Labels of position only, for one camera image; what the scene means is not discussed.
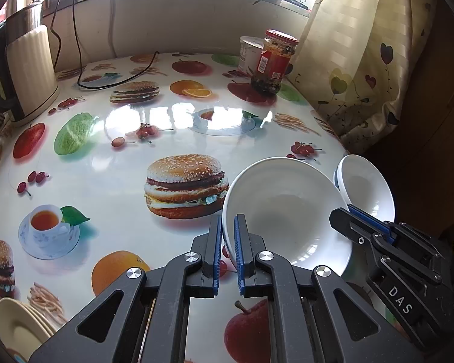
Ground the black power cable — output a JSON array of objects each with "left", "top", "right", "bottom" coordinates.
[{"left": 49, "top": 0, "right": 160, "bottom": 89}]

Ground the white bowl with blue stripe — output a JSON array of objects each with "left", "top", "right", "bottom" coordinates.
[
  {"left": 222, "top": 157, "right": 353, "bottom": 277},
  {"left": 333, "top": 154, "right": 396, "bottom": 224}
]

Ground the cream and steel electric kettle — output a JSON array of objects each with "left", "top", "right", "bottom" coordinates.
[{"left": 0, "top": 2, "right": 60, "bottom": 127}]

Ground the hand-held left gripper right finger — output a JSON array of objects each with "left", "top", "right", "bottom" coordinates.
[{"left": 233, "top": 214, "right": 425, "bottom": 363}]

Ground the cream heart print curtain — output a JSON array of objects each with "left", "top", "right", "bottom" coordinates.
[{"left": 284, "top": 0, "right": 439, "bottom": 155}]

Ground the glass jar with red lid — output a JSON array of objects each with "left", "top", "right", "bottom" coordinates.
[{"left": 250, "top": 29, "right": 299, "bottom": 95}]

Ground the white power cable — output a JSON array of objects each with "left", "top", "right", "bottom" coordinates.
[{"left": 107, "top": 0, "right": 119, "bottom": 55}]

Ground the brown wooden cabinet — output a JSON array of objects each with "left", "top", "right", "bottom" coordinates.
[{"left": 363, "top": 0, "right": 454, "bottom": 243}]

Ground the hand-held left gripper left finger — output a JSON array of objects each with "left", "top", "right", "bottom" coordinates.
[{"left": 28, "top": 215, "right": 222, "bottom": 363}]

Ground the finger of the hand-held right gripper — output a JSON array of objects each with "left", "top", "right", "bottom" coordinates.
[{"left": 329, "top": 203, "right": 398, "bottom": 246}]

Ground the white plastic tub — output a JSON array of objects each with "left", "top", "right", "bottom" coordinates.
[{"left": 238, "top": 36, "right": 265, "bottom": 75}]

